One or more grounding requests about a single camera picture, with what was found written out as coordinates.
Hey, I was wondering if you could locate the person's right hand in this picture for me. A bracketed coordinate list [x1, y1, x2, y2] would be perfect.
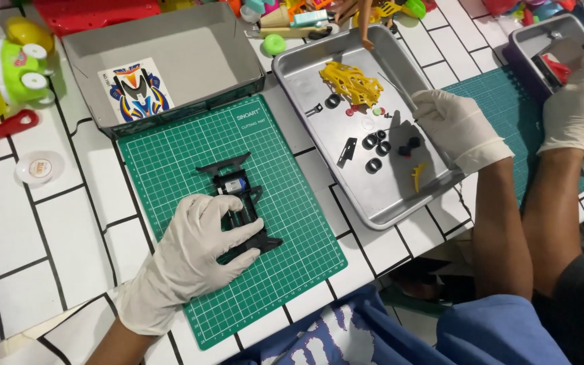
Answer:
[412, 90, 506, 170]

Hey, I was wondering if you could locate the person's left hand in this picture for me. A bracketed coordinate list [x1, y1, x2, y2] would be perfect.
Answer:
[145, 194, 265, 311]

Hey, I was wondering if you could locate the black toy car chassis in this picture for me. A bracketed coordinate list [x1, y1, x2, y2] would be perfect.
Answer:
[195, 151, 284, 265]

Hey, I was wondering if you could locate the small yellow plastic part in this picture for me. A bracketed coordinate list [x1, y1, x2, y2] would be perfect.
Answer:
[411, 162, 429, 193]

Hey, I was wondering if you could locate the plain green cutting mat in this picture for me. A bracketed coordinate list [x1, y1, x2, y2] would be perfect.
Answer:
[441, 66, 584, 204]

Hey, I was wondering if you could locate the yellow toy car body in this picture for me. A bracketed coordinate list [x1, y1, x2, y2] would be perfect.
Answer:
[319, 61, 385, 108]

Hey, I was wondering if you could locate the black plastic plate part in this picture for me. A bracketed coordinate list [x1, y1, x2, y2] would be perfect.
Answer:
[337, 137, 358, 169]

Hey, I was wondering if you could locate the toy doll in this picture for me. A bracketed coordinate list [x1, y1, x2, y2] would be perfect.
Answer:
[332, 0, 377, 51]

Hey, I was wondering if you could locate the grey tray with purple base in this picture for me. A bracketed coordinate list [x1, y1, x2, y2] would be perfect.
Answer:
[503, 14, 584, 161]

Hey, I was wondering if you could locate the silver metal tray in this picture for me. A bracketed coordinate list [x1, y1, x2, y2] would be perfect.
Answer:
[272, 24, 468, 231]

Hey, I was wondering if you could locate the red toy car part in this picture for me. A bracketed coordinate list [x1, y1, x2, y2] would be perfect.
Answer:
[542, 53, 573, 85]

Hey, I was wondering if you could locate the heap of bagged toys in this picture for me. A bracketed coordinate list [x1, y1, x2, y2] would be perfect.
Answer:
[481, 0, 584, 40]

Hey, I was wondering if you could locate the heap of colourful toys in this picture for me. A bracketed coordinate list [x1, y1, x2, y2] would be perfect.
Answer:
[160, 0, 441, 41]

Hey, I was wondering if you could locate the green cutting mat with print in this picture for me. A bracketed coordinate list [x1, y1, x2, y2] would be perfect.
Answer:
[117, 94, 348, 351]

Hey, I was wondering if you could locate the person's blue clothing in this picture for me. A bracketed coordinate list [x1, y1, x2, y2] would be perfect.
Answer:
[221, 284, 573, 365]

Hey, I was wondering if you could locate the grey cardboard box lid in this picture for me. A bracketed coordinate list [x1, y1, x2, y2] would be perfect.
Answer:
[62, 2, 266, 139]

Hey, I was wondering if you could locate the colourful sticker sheet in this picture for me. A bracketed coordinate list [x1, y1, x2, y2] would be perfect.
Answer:
[98, 57, 175, 124]

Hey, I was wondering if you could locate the red perforated plastic board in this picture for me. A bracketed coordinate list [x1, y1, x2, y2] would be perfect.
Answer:
[33, 0, 162, 38]

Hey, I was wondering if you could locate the white round lid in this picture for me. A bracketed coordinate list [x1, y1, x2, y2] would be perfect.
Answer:
[16, 150, 65, 185]

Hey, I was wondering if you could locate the yellow plastic toy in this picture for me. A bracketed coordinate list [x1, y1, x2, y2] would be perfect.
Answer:
[5, 17, 55, 54]

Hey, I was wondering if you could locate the green alien toy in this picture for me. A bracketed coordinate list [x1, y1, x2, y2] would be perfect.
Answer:
[0, 40, 56, 106]

